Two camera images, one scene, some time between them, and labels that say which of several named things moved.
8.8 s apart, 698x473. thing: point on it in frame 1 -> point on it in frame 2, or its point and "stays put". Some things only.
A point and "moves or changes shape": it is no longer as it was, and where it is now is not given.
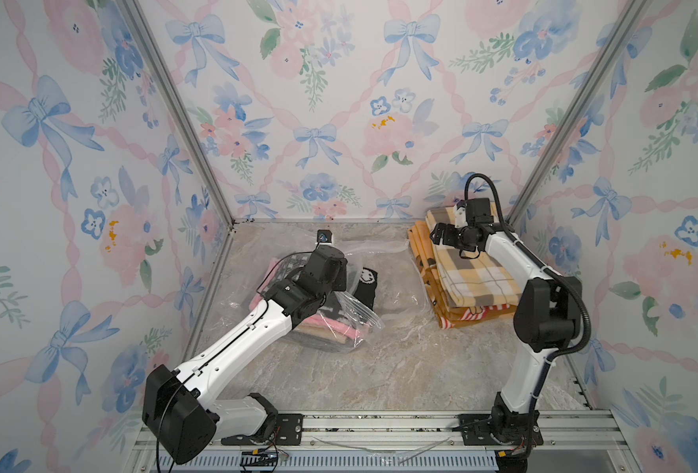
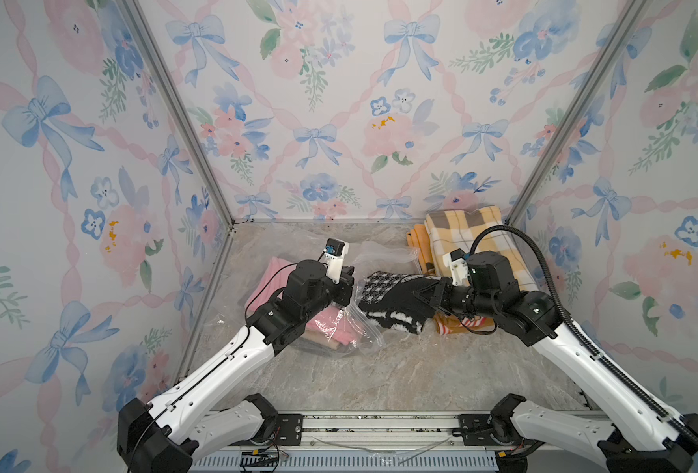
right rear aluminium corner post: (576, 112) stays put
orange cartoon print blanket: (447, 313) stays put
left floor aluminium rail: (210, 291) stays put
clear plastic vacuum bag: (385, 289) moves or changes shape
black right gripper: (450, 239) -> (440, 297)
